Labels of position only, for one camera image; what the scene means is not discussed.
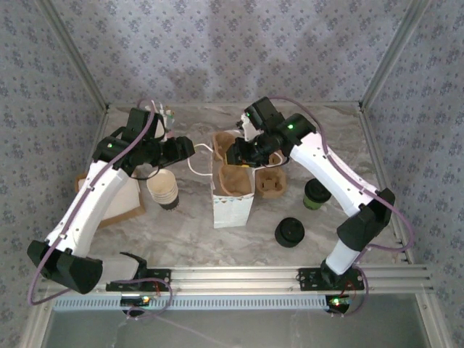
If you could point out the brown pulp cup carrier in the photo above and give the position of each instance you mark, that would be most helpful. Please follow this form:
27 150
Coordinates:
235 181
270 185

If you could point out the paper cup stack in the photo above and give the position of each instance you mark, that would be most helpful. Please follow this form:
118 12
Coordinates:
161 185

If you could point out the black cup lid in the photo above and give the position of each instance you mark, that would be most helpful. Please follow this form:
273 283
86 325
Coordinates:
317 190

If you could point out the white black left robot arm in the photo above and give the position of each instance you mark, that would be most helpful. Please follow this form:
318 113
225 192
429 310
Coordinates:
83 210

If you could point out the green white sachet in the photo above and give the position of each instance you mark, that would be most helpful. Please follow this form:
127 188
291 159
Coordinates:
170 119

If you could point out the white brown sachet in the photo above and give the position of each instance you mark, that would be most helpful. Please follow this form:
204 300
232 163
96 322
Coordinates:
168 109

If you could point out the white napkin stack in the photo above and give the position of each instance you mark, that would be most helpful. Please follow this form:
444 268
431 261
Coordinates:
130 195

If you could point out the brown cardboard napkin tray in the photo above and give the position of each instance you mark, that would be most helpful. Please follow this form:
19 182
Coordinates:
127 214

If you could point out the black lid stack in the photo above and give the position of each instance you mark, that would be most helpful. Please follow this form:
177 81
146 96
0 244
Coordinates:
289 232

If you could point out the small circuit board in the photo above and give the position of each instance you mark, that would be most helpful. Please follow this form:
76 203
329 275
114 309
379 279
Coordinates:
136 301
339 301

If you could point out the aluminium side rail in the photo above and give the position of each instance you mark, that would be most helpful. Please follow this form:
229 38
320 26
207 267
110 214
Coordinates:
373 145
101 125

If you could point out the aluminium frame post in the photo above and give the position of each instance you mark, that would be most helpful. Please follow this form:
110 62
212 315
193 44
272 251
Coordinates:
391 54
78 54

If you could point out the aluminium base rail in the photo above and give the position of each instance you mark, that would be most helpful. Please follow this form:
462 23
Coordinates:
235 279

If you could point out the black left mount plate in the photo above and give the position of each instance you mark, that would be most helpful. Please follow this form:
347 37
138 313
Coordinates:
159 277

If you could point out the black mount plate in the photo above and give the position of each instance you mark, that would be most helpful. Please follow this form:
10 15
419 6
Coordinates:
159 277
310 279

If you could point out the black right mount plate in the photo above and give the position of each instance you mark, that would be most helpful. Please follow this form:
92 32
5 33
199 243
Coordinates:
310 279

